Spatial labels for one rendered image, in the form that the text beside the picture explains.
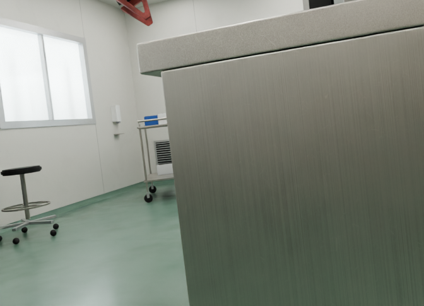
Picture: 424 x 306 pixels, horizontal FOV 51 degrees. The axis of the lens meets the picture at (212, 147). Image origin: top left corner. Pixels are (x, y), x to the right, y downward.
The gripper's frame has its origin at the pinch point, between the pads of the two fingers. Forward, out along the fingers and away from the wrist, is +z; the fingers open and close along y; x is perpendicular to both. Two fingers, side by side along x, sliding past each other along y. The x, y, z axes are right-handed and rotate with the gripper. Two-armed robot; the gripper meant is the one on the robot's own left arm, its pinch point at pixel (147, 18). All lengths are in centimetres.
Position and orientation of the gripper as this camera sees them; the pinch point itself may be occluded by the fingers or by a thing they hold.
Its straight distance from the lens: 107.0
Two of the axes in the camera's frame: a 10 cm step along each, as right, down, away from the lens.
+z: 5.9, 8.0, 0.6
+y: -0.5, -0.4, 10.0
